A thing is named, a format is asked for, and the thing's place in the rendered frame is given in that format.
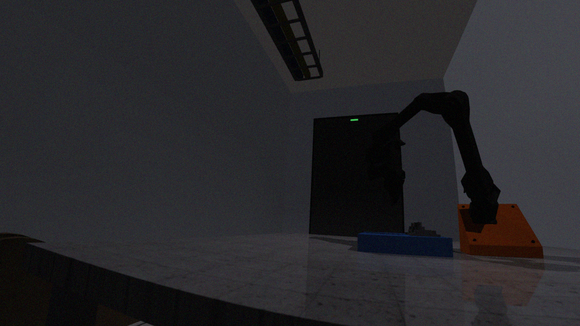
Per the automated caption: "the blue flat deck plate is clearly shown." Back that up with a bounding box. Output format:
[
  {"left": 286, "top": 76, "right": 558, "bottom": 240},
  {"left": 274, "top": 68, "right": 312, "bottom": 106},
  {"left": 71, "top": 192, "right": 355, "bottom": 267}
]
[{"left": 358, "top": 222, "right": 453, "bottom": 258}]

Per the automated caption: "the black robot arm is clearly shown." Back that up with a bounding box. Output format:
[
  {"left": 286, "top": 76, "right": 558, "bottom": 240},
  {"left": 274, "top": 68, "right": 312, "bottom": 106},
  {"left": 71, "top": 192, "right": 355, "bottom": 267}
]
[{"left": 365, "top": 90, "right": 500, "bottom": 224}]

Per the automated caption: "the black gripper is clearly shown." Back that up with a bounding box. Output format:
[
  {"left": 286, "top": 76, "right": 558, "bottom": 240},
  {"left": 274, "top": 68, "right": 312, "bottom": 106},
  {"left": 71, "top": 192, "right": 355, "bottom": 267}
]
[{"left": 383, "top": 157, "right": 406, "bottom": 205}]

